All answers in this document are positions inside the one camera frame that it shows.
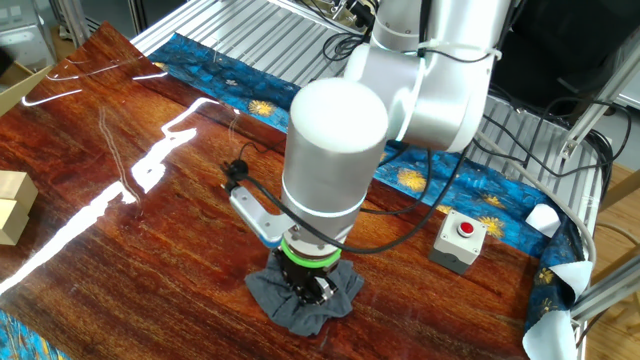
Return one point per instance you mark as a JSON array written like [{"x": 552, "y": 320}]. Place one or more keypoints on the black gripper body green ring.
[{"x": 300, "y": 272}]

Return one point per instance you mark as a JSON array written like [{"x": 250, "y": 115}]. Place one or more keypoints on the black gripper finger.
[
  {"x": 297, "y": 295},
  {"x": 325, "y": 291}
]

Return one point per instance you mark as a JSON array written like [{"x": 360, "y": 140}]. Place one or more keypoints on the grey cloth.
[{"x": 300, "y": 315}]

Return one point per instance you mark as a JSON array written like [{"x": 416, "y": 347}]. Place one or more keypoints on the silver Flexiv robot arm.
[{"x": 340, "y": 160}]

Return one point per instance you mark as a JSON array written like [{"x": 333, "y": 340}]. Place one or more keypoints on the blue starry tablecloth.
[{"x": 450, "y": 185}]

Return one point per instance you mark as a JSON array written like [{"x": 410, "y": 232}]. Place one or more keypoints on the light wooden block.
[
  {"x": 15, "y": 187},
  {"x": 10, "y": 222}
]

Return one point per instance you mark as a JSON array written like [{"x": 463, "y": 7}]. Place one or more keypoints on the brown cardboard box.
[{"x": 20, "y": 95}]

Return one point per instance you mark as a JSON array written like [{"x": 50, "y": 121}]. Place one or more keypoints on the black office chair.
[{"x": 560, "y": 45}]

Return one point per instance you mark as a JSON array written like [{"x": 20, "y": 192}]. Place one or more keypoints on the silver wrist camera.
[{"x": 255, "y": 212}]

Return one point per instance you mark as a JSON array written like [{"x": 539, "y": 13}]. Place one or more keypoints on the red button switch box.
[{"x": 457, "y": 245}]

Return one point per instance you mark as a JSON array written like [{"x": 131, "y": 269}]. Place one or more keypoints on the low aluminium frame bar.
[{"x": 607, "y": 295}]

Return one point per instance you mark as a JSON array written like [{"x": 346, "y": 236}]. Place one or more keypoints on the slanted aluminium frame strut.
[{"x": 595, "y": 100}]

